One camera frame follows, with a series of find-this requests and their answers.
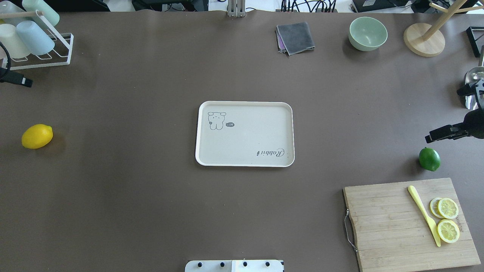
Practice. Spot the upper lemon slice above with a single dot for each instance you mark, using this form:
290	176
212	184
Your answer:
448	231

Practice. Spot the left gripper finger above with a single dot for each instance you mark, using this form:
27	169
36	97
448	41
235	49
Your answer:
7	76

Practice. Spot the white wire cup rack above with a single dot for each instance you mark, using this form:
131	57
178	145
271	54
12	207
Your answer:
59	56

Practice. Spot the aluminium frame post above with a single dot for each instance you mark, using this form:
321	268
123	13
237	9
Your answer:
236	8

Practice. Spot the wooden mug tree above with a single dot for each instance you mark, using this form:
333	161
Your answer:
426	40

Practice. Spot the glass rack black tray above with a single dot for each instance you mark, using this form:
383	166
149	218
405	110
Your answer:
474	33

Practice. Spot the light blue cup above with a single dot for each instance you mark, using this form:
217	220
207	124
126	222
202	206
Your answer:
35	39

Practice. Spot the yellow lemon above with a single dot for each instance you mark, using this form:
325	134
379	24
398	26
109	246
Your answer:
37	136

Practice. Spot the mint green bowl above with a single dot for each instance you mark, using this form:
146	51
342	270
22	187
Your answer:
367	34

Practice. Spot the bamboo cutting board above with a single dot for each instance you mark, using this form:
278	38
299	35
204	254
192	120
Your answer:
390	232

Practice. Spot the cream white cup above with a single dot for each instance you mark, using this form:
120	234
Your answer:
12	42

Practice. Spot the hidden lemon slice underneath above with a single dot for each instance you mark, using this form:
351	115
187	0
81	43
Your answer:
433	205

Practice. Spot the grey folded cloth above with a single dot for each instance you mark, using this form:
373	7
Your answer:
296	37

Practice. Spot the green lime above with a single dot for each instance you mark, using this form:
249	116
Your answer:
429	159

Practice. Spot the yellow plastic knife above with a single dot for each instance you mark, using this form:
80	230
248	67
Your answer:
430	221

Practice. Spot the cream rabbit print tray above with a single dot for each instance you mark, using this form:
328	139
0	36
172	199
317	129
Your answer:
245	134

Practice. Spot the mint green cup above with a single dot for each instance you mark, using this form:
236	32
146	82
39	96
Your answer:
40	5

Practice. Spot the pink cloth under grey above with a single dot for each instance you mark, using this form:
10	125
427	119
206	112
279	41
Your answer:
280	45

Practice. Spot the lemon slice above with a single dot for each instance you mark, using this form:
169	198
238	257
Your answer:
447	208
448	231

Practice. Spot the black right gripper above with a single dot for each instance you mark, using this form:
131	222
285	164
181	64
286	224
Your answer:
477	123

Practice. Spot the lower lemon slice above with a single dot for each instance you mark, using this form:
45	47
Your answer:
447	208

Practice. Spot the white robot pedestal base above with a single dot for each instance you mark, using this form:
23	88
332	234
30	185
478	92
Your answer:
235	266

